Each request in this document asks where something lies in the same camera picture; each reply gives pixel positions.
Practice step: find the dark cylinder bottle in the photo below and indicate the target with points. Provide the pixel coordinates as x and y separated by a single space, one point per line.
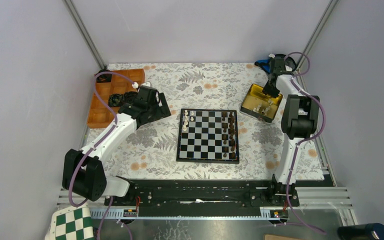
369 231

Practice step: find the green white rolled chess mat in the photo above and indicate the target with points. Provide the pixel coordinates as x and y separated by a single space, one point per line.
71 223

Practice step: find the blue black cloth bundle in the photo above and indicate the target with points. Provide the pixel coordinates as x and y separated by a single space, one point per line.
290 63

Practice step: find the dark chess pieces row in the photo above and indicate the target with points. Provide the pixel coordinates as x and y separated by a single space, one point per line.
228 136

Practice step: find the floral white table mat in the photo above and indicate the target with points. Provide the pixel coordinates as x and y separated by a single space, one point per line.
150 152

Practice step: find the gold metal tin box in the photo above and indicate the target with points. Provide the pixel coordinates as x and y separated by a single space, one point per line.
260 106

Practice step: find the dark rolled cloth corner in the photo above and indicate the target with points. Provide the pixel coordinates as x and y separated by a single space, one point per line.
103 77

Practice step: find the black white chess board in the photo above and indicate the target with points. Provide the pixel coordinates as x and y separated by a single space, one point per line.
202 141

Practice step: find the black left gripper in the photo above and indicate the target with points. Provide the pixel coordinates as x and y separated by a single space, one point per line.
163 112

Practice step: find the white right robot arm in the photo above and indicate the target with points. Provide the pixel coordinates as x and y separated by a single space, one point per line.
300 117

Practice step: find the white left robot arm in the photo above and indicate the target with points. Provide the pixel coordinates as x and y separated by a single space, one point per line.
83 170

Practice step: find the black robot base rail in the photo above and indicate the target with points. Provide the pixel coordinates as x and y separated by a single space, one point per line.
205 198

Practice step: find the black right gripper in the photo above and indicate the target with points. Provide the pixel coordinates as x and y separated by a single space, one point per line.
267 91

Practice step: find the dark rolled cloth in tray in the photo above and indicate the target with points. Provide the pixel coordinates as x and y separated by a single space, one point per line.
118 99

